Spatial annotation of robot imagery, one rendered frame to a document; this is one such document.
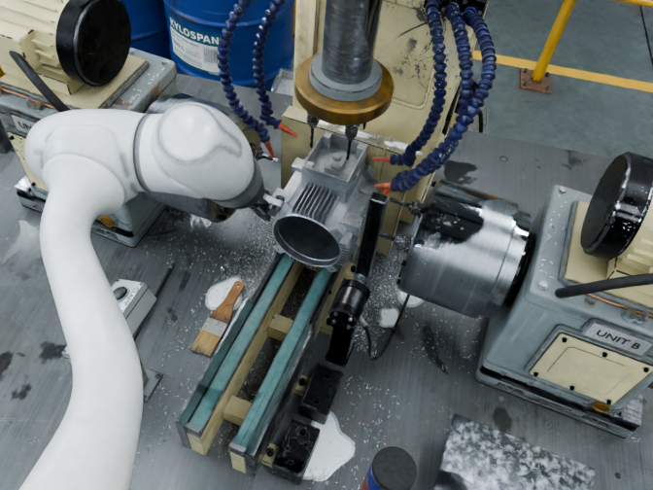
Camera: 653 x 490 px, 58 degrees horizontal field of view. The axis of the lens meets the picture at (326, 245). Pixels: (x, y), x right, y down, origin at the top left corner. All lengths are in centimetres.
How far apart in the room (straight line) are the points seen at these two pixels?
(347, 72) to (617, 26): 343
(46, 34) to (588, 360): 118
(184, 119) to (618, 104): 317
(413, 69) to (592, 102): 242
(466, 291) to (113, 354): 74
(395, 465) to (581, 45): 348
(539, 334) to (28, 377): 104
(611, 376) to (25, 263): 130
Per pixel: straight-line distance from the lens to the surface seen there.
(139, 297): 113
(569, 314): 113
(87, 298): 64
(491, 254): 114
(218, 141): 71
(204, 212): 129
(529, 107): 343
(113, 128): 80
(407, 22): 124
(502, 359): 130
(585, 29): 423
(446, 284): 116
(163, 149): 72
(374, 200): 102
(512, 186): 177
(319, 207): 119
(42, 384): 140
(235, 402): 125
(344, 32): 100
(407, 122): 136
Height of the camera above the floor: 200
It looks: 53 degrees down
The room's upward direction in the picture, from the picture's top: 7 degrees clockwise
